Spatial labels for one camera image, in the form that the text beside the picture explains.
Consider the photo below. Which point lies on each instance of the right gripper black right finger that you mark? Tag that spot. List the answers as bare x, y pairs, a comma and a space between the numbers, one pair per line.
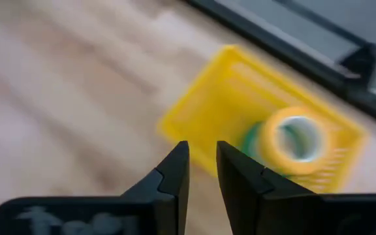
240, 182

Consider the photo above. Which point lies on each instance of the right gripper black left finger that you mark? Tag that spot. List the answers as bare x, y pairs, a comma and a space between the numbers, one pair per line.
175, 182

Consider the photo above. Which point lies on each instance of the green tape roll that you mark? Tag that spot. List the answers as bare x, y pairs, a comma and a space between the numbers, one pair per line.
250, 143

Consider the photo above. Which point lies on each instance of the yellow tape roll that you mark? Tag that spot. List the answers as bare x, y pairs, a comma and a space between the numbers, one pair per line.
269, 147

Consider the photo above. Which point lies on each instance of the yellow plastic basket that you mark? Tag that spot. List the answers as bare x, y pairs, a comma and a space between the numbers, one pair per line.
227, 98

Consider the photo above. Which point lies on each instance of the black table frame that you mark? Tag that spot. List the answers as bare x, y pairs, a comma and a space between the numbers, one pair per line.
289, 42

